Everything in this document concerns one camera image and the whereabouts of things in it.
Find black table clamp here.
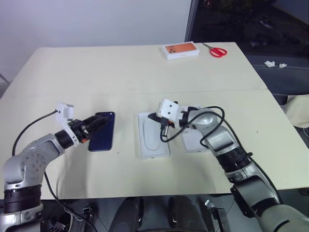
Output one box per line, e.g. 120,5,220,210
204,199,228,232
81,203,94,221

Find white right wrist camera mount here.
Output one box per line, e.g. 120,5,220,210
155,98,184,128

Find white box with orange print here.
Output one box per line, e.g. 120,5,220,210
161,43,201,61

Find dark blue phone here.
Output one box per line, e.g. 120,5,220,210
88,111,116,152

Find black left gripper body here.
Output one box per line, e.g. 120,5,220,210
69,119,91,144

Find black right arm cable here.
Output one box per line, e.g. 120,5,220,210
160,105,282,205

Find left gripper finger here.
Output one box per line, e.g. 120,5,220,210
84,116,110,128
86,123,108,137

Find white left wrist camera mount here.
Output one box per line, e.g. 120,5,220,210
56,103,79,148

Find dark grey upholstered seat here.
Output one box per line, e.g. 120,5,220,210
245,55,309,98

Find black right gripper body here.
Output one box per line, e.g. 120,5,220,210
156,117,176,144

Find white phone box lid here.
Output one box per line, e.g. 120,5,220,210
179,105,211,153

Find white phone box base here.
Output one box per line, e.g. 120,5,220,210
137,111,171,160

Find dark rounded shape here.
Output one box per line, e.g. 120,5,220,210
168,195,201,232
109,196,143,232

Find grey metal frame post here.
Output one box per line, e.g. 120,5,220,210
184,0,198,43

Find beige cushion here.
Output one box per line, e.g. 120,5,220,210
285,94,309,128

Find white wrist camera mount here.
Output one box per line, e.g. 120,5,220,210
155,98,184,128
56,103,79,148

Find red handled scissors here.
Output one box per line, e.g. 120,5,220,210
202,42,228,59

